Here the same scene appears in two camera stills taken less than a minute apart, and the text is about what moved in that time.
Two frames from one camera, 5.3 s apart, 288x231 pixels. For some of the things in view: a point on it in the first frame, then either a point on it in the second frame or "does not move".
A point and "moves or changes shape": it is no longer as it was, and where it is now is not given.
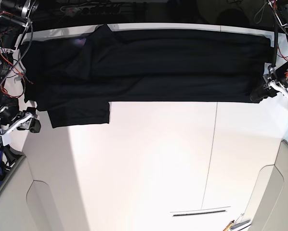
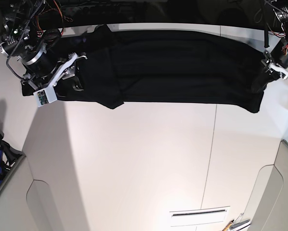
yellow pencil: x=229 y=225 does not move
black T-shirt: x=76 y=78 moves or changes shape
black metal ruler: x=198 y=213 does not move
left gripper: x=10 y=119 to x=41 y=69
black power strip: x=97 y=8 does not move
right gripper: x=278 y=77 to x=283 y=55
